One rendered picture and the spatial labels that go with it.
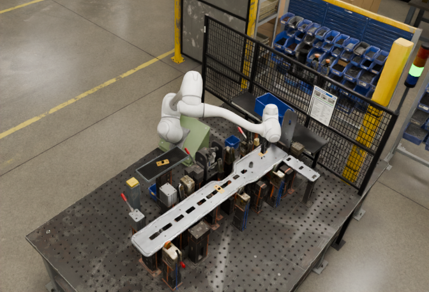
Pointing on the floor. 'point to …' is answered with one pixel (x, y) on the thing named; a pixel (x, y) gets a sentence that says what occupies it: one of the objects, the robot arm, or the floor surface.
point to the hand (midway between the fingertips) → (263, 149)
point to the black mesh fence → (293, 102)
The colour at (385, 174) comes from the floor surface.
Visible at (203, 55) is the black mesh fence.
